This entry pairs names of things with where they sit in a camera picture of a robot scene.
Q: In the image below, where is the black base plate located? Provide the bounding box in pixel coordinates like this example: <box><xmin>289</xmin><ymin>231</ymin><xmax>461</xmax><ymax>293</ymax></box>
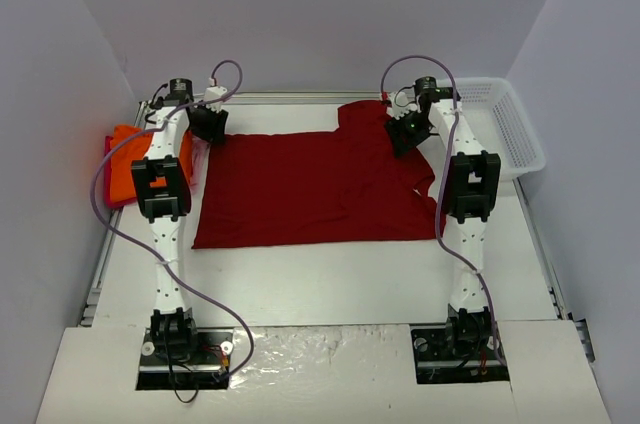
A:
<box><xmin>136</xmin><ymin>328</ymin><xmax>234</xmax><ymax>391</ymax></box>
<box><xmin>410</xmin><ymin>325</ymin><xmax>510</xmax><ymax>385</ymax></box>

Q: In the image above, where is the folded orange t-shirt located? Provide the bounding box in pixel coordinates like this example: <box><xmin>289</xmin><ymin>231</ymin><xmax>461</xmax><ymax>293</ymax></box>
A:
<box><xmin>109</xmin><ymin>131</ymin><xmax>193</xmax><ymax>206</ymax></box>

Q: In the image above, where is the white plastic basket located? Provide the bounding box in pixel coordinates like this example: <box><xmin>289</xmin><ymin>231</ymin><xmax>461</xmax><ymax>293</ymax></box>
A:
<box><xmin>457</xmin><ymin>77</ymin><xmax>546</xmax><ymax>181</ymax></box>

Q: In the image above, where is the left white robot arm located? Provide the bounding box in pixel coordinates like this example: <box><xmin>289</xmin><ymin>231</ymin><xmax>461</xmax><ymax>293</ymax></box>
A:
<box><xmin>131</xmin><ymin>78</ymin><xmax>228</xmax><ymax>362</ymax></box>

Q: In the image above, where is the folded light pink t-shirt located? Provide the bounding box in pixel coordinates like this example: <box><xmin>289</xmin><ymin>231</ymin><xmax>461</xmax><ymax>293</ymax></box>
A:
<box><xmin>190</xmin><ymin>137</ymin><xmax>210</xmax><ymax>191</ymax></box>

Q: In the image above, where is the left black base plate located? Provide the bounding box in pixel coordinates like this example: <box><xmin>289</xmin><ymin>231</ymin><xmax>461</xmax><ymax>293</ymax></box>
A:
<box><xmin>136</xmin><ymin>328</ymin><xmax>234</xmax><ymax>391</ymax></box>

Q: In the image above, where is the thin black cable loop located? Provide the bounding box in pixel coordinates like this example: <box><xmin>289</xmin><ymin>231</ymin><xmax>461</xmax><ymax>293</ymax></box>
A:
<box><xmin>167</xmin><ymin>338</ymin><xmax>199</xmax><ymax>404</ymax></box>

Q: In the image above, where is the aluminium table frame rail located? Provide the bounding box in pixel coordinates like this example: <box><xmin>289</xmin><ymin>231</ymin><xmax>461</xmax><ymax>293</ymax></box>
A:
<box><xmin>135</xmin><ymin>90</ymin><xmax>391</xmax><ymax>126</ymax></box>

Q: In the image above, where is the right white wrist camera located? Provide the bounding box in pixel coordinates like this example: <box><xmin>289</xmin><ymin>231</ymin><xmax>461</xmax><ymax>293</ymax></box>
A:
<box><xmin>382</xmin><ymin>89</ymin><xmax>418</xmax><ymax>119</ymax></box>

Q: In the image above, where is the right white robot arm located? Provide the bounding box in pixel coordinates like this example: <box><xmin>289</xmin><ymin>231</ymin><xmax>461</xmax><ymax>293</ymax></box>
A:
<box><xmin>385</xmin><ymin>76</ymin><xmax>501</xmax><ymax>359</ymax></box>

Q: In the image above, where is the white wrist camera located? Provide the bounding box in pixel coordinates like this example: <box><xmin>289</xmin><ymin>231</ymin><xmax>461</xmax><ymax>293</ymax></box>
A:
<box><xmin>382</xmin><ymin>89</ymin><xmax>418</xmax><ymax>119</ymax></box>
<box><xmin>203</xmin><ymin>80</ymin><xmax>231</xmax><ymax>107</ymax></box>

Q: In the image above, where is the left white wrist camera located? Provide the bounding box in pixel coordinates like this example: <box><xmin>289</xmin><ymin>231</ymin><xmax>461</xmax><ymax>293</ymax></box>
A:
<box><xmin>203</xmin><ymin>80</ymin><xmax>231</xmax><ymax>107</ymax></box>

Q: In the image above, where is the dark red t-shirt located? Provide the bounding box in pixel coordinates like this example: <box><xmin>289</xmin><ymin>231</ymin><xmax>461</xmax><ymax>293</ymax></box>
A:
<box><xmin>193</xmin><ymin>100</ymin><xmax>446</xmax><ymax>249</ymax></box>

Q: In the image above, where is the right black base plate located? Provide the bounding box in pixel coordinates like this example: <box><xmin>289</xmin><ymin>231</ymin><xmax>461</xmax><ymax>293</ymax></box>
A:
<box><xmin>410</xmin><ymin>325</ymin><xmax>510</xmax><ymax>385</ymax></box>

